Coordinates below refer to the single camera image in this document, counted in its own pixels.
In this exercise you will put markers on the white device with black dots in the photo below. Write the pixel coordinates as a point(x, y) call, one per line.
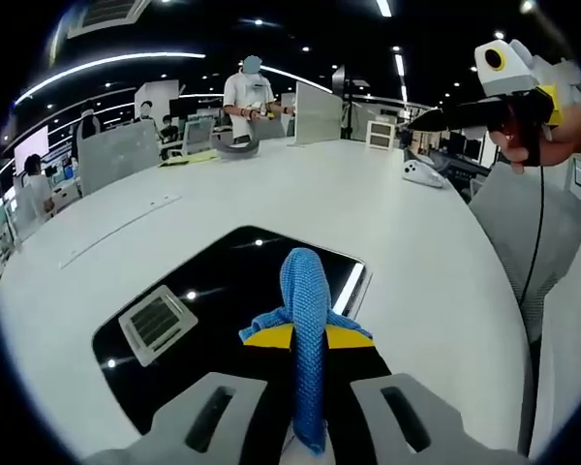
point(418, 175)

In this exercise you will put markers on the black glossy tablet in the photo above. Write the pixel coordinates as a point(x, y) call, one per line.
point(213, 271)

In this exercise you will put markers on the small white cabinet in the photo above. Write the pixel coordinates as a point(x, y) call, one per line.
point(380, 135)

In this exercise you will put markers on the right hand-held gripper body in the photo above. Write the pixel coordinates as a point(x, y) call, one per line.
point(513, 72)

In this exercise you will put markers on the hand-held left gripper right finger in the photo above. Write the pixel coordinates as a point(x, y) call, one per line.
point(406, 416)

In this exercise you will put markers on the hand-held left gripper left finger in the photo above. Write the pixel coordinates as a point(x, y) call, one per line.
point(213, 416)

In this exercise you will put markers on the black tripod stand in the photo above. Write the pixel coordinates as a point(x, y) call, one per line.
point(349, 106)

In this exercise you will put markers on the blue cleaning cloth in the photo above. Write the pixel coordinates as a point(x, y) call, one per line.
point(305, 310)

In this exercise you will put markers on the person's white shirt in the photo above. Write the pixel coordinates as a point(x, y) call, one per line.
point(571, 315)

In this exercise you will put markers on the grey curved headset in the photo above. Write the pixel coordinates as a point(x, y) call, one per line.
point(237, 150)

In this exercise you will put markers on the yellow paper sheet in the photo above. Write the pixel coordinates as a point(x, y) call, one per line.
point(189, 159)

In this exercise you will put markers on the pink wall screen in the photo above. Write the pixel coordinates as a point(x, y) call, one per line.
point(31, 147)

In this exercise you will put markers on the ceiling air conditioner vent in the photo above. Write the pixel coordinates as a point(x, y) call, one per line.
point(106, 14)

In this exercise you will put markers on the grey desk partition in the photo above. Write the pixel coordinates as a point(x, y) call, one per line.
point(118, 157)
point(317, 115)

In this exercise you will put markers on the person's right hand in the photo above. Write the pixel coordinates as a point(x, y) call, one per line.
point(566, 135)

